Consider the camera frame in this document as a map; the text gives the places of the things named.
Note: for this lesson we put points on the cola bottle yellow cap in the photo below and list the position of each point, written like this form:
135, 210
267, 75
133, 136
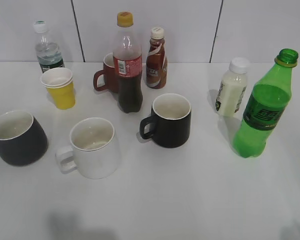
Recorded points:
127, 58

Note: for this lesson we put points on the clear water bottle green label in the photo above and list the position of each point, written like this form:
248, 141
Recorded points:
47, 50

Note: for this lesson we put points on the dark gray ceramic mug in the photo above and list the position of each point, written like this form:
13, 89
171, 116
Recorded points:
23, 141

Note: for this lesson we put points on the yellow paper cup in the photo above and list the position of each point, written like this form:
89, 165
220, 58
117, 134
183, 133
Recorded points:
63, 96

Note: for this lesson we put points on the red-brown ceramic mug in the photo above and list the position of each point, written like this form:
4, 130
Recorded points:
108, 73

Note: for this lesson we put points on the brown coffee drink bottle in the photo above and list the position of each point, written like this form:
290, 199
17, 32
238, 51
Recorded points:
156, 62

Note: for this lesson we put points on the white milk bottle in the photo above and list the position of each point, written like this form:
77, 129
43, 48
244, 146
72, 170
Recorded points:
232, 87

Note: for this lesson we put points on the green sprite bottle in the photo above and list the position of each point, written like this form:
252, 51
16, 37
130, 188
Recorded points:
266, 104

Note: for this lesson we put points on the white ceramic mug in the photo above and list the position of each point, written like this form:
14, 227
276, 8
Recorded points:
93, 149

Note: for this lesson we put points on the black ceramic mug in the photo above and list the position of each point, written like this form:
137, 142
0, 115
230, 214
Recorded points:
169, 123

